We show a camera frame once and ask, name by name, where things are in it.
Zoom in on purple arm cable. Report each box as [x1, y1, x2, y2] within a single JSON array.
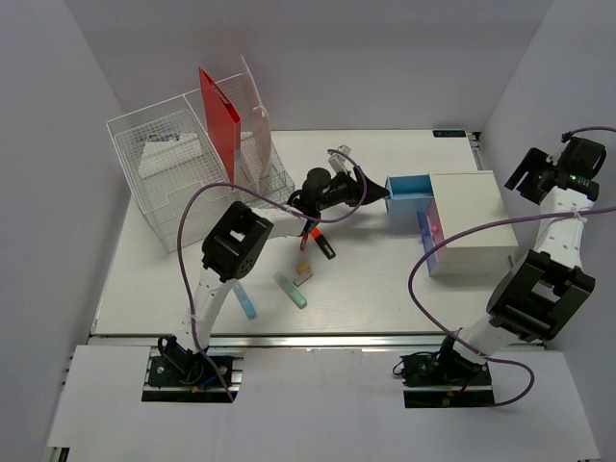
[[176, 148, 376, 403], [407, 125, 616, 408]]

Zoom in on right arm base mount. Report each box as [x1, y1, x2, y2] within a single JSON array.
[[392, 337, 496, 409]]

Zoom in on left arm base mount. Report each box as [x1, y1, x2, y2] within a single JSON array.
[[141, 336, 239, 404]]

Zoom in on papers in wire organizer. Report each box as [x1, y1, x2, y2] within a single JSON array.
[[138, 133, 202, 178]]

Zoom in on grey eraser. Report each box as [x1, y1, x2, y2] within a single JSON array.
[[293, 269, 314, 287]]

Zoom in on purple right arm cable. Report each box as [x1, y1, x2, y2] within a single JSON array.
[[407, 125, 616, 408]]

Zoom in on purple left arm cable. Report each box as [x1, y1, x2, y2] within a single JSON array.
[[176, 148, 376, 403]]

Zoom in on pink drawer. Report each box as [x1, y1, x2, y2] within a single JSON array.
[[418, 199, 447, 275]]

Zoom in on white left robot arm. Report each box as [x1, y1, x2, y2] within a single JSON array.
[[158, 167, 389, 384]]

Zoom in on white wire file organizer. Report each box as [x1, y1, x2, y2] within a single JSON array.
[[107, 72, 295, 252]]

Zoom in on red pen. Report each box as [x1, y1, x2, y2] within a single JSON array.
[[299, 233, 310, 252]]

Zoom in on red plastic folder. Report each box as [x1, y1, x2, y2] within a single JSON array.
[[198, 67, 241, 183]]

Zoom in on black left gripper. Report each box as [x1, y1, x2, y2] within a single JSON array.
[[316, 166, 389, 211]]

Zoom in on aluminium table rail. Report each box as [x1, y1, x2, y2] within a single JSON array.
[[89, 330, 545, 350]]

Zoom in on green highlighter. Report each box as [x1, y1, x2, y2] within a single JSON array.
[[273, 271, 307, 309]]

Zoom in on blue highlighter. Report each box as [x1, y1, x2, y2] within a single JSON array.
[[233, 282, 257, 321]]

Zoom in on orange black highlighter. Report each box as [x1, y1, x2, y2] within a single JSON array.
[[310, 227, 336, 260]]

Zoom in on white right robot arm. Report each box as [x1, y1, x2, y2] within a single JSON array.
[[434, 137, 606, 384]]

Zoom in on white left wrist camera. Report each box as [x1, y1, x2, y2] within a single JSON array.
[[328, 144, 351, 175]]

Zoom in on white drawer box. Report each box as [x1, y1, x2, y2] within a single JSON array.
[[429, 170, 518, 277]]

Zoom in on clear document sleeve with papers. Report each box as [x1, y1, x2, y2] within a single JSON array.
[[240, 55, 272, 194]]

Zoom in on small blue label plate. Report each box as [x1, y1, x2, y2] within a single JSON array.
[[432, 129, 467, 138]]

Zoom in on blue drawer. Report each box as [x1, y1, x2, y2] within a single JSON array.
[[385, 174, 434, 215]]

